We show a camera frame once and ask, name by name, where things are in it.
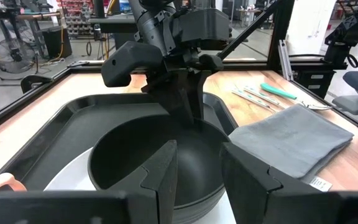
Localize black aluminium table frame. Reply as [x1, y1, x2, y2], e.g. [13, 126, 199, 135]
[0, 0, 358, 139]

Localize white round plate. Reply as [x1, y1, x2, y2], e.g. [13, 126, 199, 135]
[44, 147, 237, 224]

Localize black box cabinet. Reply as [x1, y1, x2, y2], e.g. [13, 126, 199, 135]
[42, 26, 73, 59]

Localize grey-blue cloth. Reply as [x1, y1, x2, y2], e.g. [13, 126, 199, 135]
[227, 103, 355, 193]

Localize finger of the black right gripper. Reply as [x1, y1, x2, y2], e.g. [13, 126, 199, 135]
[195, 70, 213, 121]
[141, 70, 195, 124]

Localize grey office chair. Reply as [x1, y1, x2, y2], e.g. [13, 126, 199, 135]
[331, 55, 358, 116]

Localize black labelled control box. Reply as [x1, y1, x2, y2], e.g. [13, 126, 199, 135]
[293, 70, 337, 100]

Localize black rail bracket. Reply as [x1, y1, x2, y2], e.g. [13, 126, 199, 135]
[20, 74, 54, 94]

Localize black plastic serving tray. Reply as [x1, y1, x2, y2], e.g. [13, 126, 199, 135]
[0, 91, 239, 192]

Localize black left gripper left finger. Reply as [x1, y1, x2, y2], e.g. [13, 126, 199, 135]
[125, 139, 179, 224]

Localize red parts bin shelf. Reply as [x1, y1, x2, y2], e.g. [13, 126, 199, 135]
[60, 0, 105, 37]

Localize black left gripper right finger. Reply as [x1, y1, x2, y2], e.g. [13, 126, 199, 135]
[220, 142, 323, 224]

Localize black floor fan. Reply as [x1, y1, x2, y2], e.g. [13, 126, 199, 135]
[0, 39, 37, 80]

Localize silver aluminium bars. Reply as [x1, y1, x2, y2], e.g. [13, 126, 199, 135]
[277, 39, 294, 82]

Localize black round bowl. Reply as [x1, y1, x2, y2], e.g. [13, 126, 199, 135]
[88, 114, 230, 224]

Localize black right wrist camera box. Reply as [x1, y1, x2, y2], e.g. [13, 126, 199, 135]
[178, 8, 231, 51]

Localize teal-handled metal spoon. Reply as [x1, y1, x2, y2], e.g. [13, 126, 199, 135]
[259, 82, 333, 111]

